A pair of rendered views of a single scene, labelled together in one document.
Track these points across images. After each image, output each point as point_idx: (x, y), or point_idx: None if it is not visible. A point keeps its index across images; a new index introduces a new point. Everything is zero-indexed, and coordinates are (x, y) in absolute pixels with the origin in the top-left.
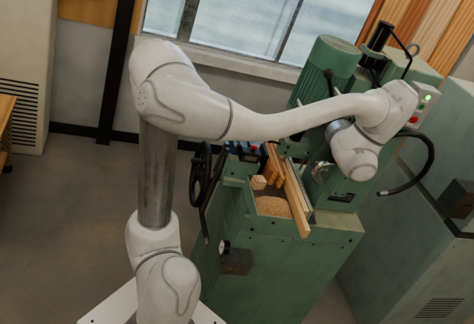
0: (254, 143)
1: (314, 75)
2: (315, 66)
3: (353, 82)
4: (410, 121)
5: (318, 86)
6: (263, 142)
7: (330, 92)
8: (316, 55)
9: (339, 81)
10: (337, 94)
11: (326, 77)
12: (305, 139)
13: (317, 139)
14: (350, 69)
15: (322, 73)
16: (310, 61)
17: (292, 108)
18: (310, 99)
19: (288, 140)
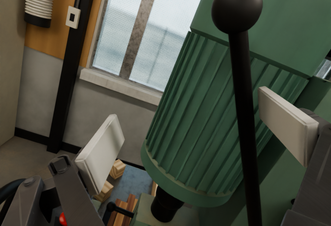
0: (122, 191)
1: (197, 61)
2: (201, 33)
3: (320, 97)
4: None
5: (205, 91)
6: (137, 191)
7: (241, 107)
8: (205, 1)
9: (277, 81)
10: (275, 117)
11: (225, 18)
12: (186, 213)
13: (209, 225)
14: (321, 43)
15: (220, 49)
16: (191, 26)
17: (146, 147)
18: (183, 131)
19: (146, 215)
